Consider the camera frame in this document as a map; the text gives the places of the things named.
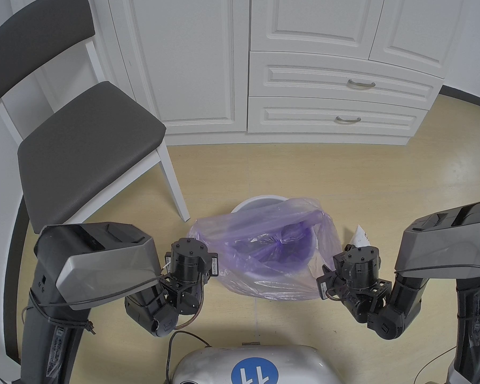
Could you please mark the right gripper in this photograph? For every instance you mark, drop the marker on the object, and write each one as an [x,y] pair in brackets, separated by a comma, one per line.
[328,288]

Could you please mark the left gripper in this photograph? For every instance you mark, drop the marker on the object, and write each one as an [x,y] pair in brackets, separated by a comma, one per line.
[214,264]

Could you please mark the purple plastic bag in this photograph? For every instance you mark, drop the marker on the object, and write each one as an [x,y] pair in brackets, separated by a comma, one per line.
[272,250]

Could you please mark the white printed paper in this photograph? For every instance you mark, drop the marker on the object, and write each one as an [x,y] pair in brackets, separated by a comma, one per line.
[360,236]

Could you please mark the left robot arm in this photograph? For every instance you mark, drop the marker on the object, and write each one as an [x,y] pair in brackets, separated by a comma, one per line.
[104,262]

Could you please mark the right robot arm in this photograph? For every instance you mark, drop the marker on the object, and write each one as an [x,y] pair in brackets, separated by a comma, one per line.
[440,250]

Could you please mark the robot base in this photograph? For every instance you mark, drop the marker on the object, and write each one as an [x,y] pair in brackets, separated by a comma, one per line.
[256,362]

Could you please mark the white trash bin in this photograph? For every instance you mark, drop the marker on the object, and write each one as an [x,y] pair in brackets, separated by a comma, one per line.
[256,201]

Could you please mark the white chair with grey cushions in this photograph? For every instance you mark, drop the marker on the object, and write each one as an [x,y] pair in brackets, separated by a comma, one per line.
[88,146]

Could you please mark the white wardrobe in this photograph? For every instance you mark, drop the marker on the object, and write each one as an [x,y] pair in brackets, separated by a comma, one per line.
[324,14]

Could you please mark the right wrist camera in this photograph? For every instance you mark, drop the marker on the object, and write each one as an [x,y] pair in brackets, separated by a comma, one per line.
[339,262]

